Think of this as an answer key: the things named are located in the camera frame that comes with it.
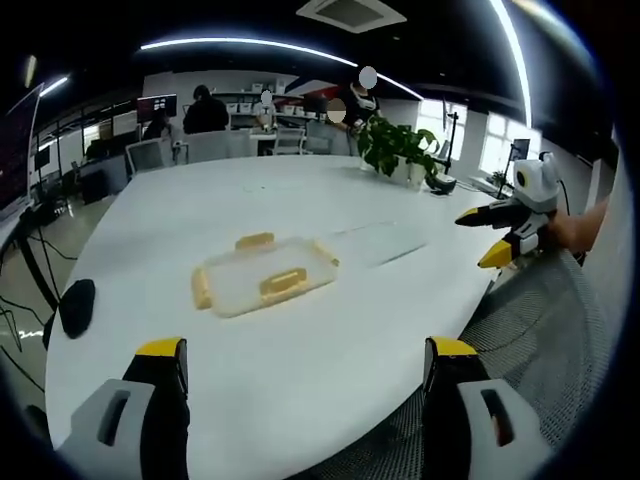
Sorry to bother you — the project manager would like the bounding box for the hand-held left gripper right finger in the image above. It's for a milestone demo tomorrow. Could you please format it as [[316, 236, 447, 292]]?
[[422, 335, 553, 480]]

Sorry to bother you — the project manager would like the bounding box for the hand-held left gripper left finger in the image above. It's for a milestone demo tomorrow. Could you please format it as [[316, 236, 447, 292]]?
[[56, 337, 192, 480]]

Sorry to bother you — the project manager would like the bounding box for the clear lid with yellow clips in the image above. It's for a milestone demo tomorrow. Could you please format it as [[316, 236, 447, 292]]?
[[189, 230, 342, 320]]

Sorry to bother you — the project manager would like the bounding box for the black stand with base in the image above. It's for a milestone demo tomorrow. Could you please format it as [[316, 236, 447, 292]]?
[[428, 97, 460, 197]]

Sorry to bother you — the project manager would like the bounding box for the grey mesh office chair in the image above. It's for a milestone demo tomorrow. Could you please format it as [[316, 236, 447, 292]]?
[[309, 248, 604, 480]]

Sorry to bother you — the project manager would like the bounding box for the green potted plant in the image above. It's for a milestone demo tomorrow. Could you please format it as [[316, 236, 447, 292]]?
[[356, 116, 442, 190]]

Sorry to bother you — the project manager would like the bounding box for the black rounded object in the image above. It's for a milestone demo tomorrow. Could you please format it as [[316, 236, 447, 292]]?
[[58, 278, 97, 341]]

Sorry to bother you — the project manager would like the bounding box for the long ceiling light strip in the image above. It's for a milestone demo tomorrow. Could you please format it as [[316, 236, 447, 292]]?
[[488, 0, 533, 129], [139, 37, 426, 101]]

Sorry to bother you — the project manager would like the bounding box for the white office chair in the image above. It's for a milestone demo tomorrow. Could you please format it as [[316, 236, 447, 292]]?
[[124, 139, 177, 177], [271, 126, 307, 156]]

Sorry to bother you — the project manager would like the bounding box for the ceiling air vent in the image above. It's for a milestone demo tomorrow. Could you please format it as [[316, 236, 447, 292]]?
[[295, 0, 408, 35]]

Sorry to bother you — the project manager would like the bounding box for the shelf with white boxes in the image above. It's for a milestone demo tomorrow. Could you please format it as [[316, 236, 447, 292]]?
[[212, 79, 306, 129]]

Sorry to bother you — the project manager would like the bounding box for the large dark monitor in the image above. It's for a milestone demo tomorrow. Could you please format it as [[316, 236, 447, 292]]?
[[0, 82, 45, 217]]

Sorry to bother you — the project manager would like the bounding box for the desktop monitor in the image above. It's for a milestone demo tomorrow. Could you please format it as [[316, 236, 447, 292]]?
[[136, 93, 179, 124]]

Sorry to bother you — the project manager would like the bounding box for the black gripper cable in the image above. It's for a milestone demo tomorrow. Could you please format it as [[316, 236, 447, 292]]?
[[555, 178, 572, 217]]

